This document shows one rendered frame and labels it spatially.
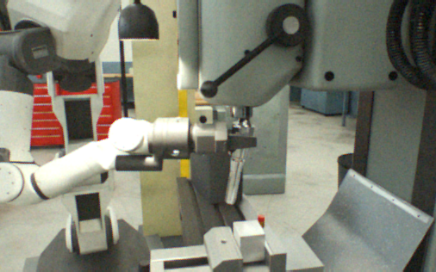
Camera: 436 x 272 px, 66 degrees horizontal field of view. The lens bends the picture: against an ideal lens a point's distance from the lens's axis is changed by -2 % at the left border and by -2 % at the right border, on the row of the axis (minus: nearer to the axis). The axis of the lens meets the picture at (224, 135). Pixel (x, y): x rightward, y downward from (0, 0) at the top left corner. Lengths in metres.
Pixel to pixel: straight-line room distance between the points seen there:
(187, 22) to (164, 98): 1.78
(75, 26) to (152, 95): 1.58
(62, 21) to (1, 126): 0.27
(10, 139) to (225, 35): 0.48
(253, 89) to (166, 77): 1.81
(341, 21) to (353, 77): 0.10
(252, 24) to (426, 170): 0.47
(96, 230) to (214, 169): 0.57
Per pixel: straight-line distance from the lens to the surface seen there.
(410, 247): 0.83
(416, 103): 0.83
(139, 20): 0.62
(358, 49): 0.67
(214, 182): 1.11
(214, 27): 0.61
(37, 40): 0.85
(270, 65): 0.62
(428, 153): 0.80
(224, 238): 0.74
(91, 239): 1.48
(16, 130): 0.81
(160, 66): 2.41
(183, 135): 0.69
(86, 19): 0.91
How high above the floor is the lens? 1.41
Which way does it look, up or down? 14 degrees down
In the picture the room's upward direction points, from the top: straight up
